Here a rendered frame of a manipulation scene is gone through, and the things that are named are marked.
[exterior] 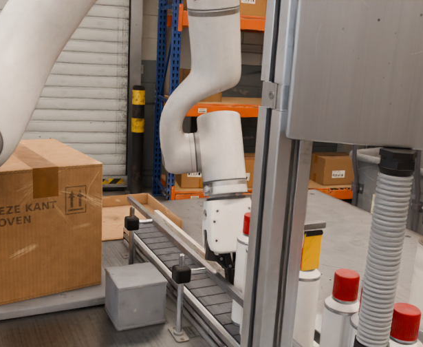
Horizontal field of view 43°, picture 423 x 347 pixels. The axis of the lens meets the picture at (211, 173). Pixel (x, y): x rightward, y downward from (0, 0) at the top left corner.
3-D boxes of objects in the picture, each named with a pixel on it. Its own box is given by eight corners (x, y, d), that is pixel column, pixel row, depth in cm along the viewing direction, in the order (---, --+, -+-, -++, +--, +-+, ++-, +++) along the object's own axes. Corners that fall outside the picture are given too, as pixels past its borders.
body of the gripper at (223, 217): (210, 192, 97) (215, 255, 97) (258, 188, 102) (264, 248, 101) (193, 195, 104) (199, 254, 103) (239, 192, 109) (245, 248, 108)
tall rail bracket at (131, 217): (155, 272, 130) (157, 206, 126) (126, 276, 127) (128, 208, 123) (150, 266, 133) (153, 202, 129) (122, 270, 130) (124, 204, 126)
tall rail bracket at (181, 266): (209, 332, 104) (214, 253, 100) (174, 340, 101) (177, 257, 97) (202, 325, 107) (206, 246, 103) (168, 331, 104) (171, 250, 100)
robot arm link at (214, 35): (145, 15, 88) (164, 183, 101) (243, 7, 89) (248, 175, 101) (146, 7, 96) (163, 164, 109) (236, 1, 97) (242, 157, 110)
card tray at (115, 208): (181, 233, 158) (182, 220, 157) (93, 242, 147) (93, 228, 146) (148, 204, 184) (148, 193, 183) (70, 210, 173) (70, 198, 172)
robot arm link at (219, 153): (198, 182, 99) (248, 177, 99) (192, 111, 100) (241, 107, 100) (197, 184, 107) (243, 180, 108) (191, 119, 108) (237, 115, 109)
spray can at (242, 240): (264, 326, 98) (273, 217, 93) (238, 330, 96) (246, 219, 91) (251, 312, 103) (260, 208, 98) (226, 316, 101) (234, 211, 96)
